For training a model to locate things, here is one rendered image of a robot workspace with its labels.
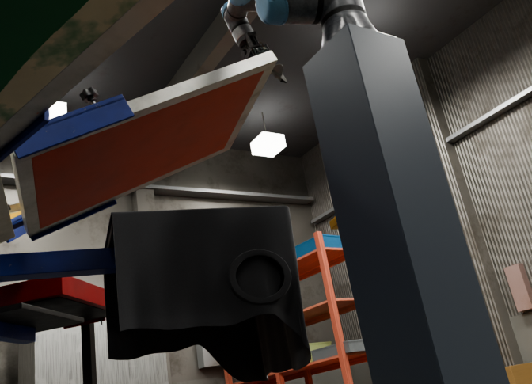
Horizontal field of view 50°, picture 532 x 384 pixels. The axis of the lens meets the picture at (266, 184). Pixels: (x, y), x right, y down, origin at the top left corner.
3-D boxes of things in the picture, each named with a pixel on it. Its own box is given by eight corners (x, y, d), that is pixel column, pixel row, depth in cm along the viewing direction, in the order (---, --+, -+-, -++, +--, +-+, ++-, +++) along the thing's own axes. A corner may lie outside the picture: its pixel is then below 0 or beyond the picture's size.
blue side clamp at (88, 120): (132, 124, 149) (120, 103, 151) (134, 115, 145) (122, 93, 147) (20, 167, 135) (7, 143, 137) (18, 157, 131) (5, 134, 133)
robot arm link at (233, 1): (260, -20, 195) (255, 1, 205) (229, -20, 192) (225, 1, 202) (264, -1, 192) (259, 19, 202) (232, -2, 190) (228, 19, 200)
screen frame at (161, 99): (229, 150, 219) (224, 142, 220) (278, 59, 169) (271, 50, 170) (28, 237, 182) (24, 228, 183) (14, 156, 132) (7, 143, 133)
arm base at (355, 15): (395, 41, 137) (385, 8, 140) (347, 27, 128) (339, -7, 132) (355, 75, 148) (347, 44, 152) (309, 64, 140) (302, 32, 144)
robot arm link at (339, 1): (374, 4, 138) (362, -39, 143) (322, 4, 135) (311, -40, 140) (358, 35, 149) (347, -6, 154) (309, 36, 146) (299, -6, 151)
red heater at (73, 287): (44, 333, 293) (43, 310, 298) (127, 316, 287) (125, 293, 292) (-38, 319, 237) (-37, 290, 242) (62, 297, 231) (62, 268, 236)
